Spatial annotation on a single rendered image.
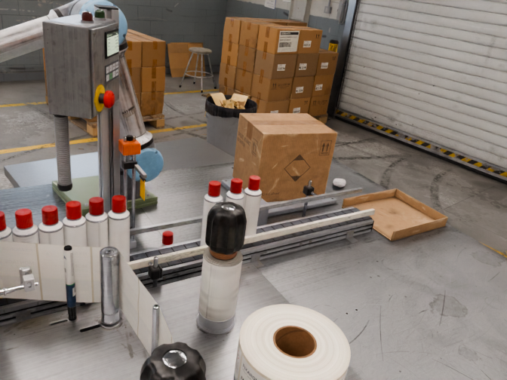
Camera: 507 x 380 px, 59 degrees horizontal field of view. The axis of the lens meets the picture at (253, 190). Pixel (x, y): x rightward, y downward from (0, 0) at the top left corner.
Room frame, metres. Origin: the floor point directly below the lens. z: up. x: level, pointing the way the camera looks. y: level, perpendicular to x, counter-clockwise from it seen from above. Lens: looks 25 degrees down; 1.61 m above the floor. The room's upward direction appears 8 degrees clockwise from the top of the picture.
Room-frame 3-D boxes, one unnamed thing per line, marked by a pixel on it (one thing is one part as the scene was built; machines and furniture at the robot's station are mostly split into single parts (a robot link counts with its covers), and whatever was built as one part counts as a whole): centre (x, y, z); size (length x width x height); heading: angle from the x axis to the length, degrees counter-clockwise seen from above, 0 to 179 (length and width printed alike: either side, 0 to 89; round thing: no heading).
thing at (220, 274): (0.81, 0.05, 1.03); 0.09 x 0.09 x 0.30
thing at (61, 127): (0.98, 0.46, 1.18); 0.04 x 0.04 x 0.21
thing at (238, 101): (3.83, 0.27, 0.50); 0.42 x 0.41 x 0.28; 134
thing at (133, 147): (1.03, 0.30, 1.05); 0.10 x 0.04 x 0.33; 35
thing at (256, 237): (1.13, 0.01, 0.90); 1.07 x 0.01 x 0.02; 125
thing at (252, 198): (1.18, 0.00, 0.98); 0.05 x 0.05 x 0.20
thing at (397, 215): (1.56, -0.55, 0.85); 0.30 x 0.26 x 0.04; 125
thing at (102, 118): (1.09, 0.39, 1.16); 0.04 x 0.04 x 0.67; 35
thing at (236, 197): (1.15, 0.05, 0.98); 0.05 x 0.05 x 0.20
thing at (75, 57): (1.00, 0.41, 1.38); 0.17 x 0.10 x 0.19; 0
